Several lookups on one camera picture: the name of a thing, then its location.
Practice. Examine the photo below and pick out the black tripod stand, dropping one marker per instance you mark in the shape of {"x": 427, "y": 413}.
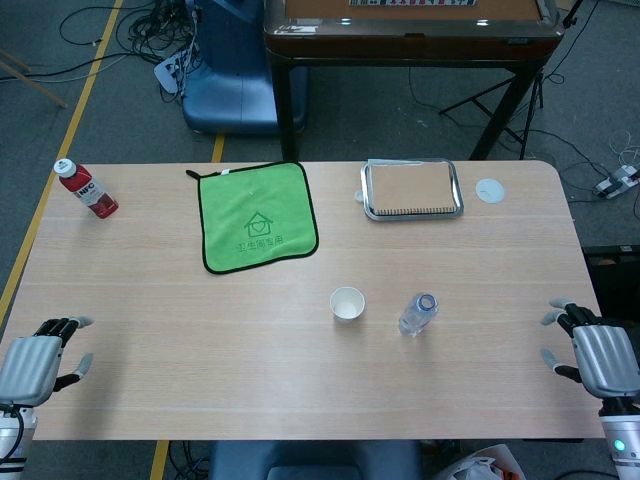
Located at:
{"x": 538, "y": 92}

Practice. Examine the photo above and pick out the brown spiral notebook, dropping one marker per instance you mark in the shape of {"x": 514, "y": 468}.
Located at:
{"x": 410, "y": 187}

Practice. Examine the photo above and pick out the red NFC juice bottle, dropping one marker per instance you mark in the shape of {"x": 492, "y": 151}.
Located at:
{"x": 92, "y": 195}

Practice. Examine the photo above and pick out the metal tray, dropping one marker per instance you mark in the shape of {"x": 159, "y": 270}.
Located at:
{"x": 457, "y": 187}

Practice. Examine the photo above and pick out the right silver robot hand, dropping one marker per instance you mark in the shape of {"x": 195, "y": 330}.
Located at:
{"x": 605, "y": 357}

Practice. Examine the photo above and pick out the black box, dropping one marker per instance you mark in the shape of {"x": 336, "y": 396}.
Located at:
{"x": 612, "y": 280}

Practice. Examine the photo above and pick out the dark wooden mahjong table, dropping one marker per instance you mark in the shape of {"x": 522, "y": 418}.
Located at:
{"x": 410, "y": 45}

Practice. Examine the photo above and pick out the white power strip by machine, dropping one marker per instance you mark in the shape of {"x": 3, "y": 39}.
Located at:
{"x": 167, "y": 72}

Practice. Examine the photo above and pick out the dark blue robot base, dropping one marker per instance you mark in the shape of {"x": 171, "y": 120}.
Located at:
{"x": 310, "y": 460}

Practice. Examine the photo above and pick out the transparent water bottle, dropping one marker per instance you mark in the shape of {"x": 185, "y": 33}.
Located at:
{"x": 417, "y": 317}

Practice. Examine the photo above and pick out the green cloth with black edge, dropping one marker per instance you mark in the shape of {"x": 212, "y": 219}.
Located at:
{"x": 255, "y": 215}

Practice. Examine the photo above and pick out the white power strip with plugs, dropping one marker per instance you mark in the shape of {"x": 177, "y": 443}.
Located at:
{"x": 617, "y": 181}

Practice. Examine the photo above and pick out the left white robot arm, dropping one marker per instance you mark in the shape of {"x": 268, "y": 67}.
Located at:
{"x": 12, "y": 437}

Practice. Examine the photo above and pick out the white paper cup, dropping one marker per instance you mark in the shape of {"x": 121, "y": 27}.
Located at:
{"x": 347, "y": 305}

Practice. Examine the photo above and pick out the wooden easel leg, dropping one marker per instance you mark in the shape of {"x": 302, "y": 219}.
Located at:
{"x": 40, "y": 85}

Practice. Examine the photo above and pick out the blue machine base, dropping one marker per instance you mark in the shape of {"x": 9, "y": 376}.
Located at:
{"x": 230, "y": 95}

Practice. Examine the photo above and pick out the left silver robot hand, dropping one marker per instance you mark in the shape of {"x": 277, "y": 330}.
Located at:
{"x": 30, "y": 367}

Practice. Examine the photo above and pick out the white and orange object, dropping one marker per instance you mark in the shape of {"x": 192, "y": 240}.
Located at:
{"x": 475, "y": 465}

